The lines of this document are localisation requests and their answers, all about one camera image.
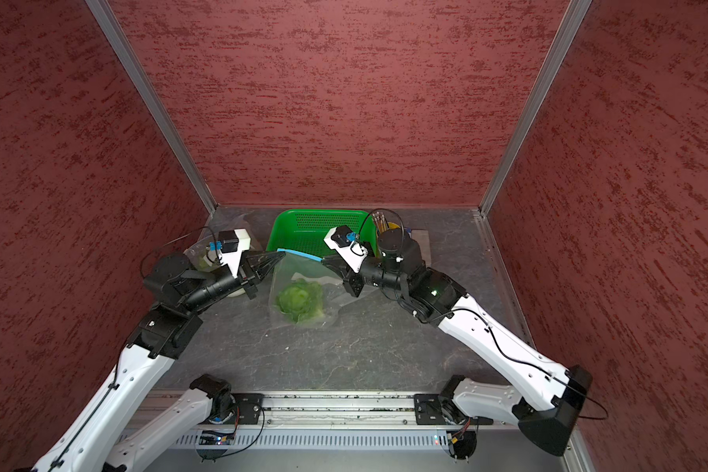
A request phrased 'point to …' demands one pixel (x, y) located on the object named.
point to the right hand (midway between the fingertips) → (327, 265)
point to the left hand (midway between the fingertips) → (280, 257)
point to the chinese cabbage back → (302, 301)
